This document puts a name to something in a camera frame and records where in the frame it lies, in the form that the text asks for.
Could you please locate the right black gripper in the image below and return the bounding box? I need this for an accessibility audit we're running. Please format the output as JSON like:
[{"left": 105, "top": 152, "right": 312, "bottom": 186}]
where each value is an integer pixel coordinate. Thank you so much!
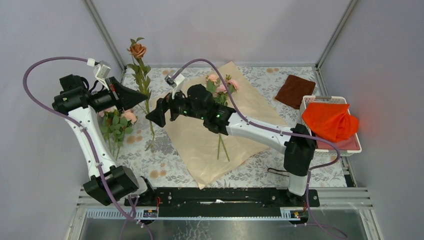
[{"left": 145, "top": 83, "right": 206, "bottom": 128}]

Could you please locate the peach wrapping paper sheet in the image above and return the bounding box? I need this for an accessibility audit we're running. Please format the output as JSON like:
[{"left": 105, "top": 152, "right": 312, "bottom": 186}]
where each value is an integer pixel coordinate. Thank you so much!
[{"left": 146, "top": 59, "right": 289, "bottom": 189}]

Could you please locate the pale pink fake flower stem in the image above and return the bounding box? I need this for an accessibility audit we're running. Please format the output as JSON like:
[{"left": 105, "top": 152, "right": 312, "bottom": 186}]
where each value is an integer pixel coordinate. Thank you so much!
[{"left": 98, "top": 106, "right": 138, "bottom": 161}]

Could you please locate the pink fake rose spray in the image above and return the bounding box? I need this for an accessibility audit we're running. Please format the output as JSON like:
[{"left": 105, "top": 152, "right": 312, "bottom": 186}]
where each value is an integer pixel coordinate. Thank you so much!
[{"left": 205, "top": 74, "right": 239, "bottom": 106}]

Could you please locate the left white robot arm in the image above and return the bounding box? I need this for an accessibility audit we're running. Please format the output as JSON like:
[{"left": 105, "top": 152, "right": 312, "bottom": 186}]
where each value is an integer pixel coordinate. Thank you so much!
[{"left": 52, "top": 74, "right": 155, "bottom": 206}]

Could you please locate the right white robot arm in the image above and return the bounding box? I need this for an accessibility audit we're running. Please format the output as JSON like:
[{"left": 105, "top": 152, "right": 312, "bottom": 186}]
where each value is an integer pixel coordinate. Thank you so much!
[{"left": 146, "top": 83, "right": 316, "bottom": 206}]

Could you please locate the floral patterned table mat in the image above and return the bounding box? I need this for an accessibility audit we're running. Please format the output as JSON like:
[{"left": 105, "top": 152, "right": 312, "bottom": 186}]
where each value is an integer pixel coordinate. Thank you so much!
[{"left": 95, "top": 66, "right": 348, "bottom": 188}]

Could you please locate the brown towel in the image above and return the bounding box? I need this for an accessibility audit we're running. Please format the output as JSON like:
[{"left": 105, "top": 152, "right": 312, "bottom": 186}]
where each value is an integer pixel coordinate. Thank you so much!
[{"left": 275, "top": 75, "right": 316, "bottom": 110}]

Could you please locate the white plastic basket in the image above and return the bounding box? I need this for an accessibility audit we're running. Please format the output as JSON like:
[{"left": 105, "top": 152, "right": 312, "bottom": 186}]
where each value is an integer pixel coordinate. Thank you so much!
[{"left": 299, "top": 95, "right": 362, "bottom": 157}]

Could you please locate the orange cloth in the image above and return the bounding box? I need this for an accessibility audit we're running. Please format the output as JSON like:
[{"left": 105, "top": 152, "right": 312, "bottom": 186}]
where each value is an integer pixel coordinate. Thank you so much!
[{"left": 301, "top": 102, "right": 359, "bottom": 143}]

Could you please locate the pink cloth in basket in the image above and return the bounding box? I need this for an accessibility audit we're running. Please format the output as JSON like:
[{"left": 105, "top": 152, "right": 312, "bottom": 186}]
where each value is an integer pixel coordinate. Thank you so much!
[{"left": 317, "top": 135, "right": 360, "bottom": 151}]

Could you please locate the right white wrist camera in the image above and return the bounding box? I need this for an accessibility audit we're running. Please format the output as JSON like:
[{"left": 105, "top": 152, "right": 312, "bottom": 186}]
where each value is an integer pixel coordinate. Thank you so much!
[{"left": 165, "top": 72, "right": 186, "bottom": 99}]

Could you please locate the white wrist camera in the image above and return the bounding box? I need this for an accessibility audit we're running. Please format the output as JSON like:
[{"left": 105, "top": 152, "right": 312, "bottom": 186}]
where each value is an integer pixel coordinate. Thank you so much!
[
  {"left": 165, "top": 72, "right": 186, "bottom": 99},
  {"left": 86, "top": 58, "right": 112, "bottom": 90}
]

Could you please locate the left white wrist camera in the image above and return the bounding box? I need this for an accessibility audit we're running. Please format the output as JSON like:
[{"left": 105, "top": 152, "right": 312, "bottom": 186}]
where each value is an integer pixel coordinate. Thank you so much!
[{"left": 86, "top": 58, "right": 112, "bottom": 90}]

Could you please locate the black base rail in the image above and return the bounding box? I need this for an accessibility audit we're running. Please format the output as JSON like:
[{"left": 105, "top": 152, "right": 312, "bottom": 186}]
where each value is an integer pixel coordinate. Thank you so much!
[{"left": 124, "top": 187, "right": 320, "bottom": 218}]

